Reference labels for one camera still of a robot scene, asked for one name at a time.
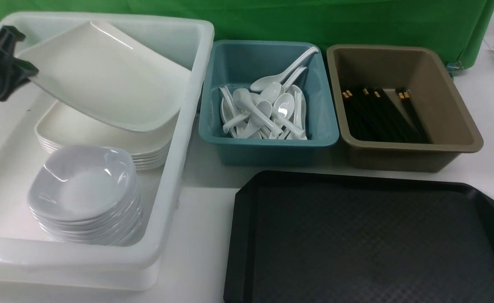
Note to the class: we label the large white plastic tub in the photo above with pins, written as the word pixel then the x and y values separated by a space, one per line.
pixel 27 254

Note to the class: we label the large white square plate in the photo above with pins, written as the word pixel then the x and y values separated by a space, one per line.
pixel 100 71

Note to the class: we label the stack of small white bowls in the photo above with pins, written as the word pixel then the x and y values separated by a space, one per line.
pixel 87 194

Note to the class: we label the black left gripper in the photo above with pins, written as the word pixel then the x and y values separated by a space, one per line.
pixel 13 73

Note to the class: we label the pile of black chopsticks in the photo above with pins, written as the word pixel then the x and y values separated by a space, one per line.
pixel 373 116

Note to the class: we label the green backdrop cloth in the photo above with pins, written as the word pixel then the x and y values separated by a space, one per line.
pixel 453 29

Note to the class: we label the teal plastic bin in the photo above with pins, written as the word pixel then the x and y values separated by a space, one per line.
pixel 237 64

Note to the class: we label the stack of white square plates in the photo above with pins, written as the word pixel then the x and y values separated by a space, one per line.
pixel 63 126

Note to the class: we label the pile of white spoons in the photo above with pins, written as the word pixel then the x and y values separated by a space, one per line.
pixel 272 108

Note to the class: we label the black serving tray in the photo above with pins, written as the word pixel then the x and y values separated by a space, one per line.
pixel 319 238

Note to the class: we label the brown plastic bin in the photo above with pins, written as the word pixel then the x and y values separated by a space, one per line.
pixel 434 96

